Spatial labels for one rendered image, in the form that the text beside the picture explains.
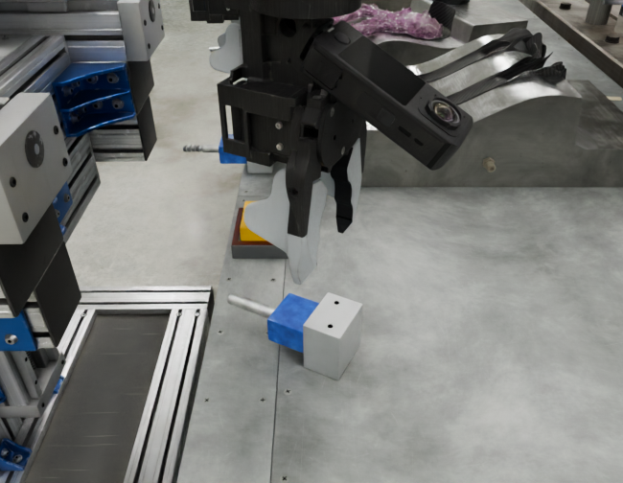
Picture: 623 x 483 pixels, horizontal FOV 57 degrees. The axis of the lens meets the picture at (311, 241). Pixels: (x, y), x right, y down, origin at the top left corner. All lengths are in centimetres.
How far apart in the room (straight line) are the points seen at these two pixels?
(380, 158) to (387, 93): 42
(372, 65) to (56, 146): 36
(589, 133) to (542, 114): 11
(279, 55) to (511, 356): 35
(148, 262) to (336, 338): 158
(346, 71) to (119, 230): 191
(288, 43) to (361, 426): 31
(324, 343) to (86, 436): 86
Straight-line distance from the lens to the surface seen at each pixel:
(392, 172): 79
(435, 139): 36
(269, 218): 42
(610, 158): 87
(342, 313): 51
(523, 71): 88
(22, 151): 57
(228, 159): 83
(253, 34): 40
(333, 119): 39
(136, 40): 98
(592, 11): 177
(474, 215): 77
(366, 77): 37
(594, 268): 72
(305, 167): 38
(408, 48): 111
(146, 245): 211
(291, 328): 52
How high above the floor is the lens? 120
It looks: 36 degrees down
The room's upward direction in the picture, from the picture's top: straight up
